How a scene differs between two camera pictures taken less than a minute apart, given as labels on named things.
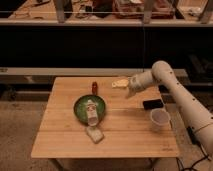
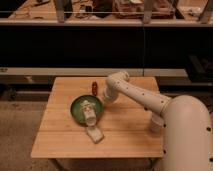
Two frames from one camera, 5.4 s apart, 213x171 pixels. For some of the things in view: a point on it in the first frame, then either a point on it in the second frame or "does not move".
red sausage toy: (94, 88) does not move
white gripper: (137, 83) -> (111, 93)
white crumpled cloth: (95, 134) does not move
